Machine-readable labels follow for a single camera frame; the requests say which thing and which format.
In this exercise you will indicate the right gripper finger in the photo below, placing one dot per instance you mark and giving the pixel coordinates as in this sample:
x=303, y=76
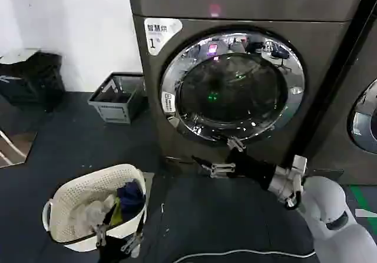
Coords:
x=236, y=143
x=215, y=169

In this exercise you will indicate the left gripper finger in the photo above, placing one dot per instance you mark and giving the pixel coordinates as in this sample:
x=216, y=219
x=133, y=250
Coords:
x=132, y=243
x=101, y=235

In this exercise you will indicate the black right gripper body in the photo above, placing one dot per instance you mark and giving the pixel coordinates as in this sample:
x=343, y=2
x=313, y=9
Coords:
x=250, y=169

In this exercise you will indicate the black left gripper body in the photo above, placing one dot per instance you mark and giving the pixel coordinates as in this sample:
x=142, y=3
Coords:
x=113, y=249

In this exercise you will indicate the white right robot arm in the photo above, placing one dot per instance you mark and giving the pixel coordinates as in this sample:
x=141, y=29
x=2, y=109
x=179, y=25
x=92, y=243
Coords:
x=327, y=210

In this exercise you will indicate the yellow-green garment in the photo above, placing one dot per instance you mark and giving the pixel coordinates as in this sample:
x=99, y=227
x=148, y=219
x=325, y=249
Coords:
x=116, y=214

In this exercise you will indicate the white cloth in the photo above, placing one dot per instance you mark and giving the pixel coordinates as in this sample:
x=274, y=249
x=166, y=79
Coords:
x=91, y=210

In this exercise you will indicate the dark blue garment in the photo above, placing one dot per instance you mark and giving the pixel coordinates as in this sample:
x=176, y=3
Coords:
x=131, y=195

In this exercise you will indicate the round glass dryer door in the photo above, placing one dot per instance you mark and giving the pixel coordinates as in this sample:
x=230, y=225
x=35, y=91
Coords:
x=232, y=95
x=363, y=121

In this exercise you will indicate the white perforated laundry basket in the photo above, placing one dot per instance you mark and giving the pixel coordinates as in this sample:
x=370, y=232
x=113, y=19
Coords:
x=88, y=186

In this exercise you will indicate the grey dryer without label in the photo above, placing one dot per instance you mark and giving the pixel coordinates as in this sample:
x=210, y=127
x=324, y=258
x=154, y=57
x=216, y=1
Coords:
x=338, y=145

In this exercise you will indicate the grey plastic crate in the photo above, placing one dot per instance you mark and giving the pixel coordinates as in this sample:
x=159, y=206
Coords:
x=113, y=111

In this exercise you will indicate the wooden board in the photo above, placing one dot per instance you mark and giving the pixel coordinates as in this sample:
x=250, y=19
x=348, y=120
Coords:
x=14, y=145

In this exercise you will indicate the grey dryer with number label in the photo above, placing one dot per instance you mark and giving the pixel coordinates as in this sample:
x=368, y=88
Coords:
x=309, y=39

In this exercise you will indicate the white number label sticker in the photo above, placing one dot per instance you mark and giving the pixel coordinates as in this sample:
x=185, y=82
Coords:
x=160, y=35

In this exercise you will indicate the black storage box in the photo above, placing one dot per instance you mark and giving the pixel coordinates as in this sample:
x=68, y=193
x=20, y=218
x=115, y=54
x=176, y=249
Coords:
x=32, y=80

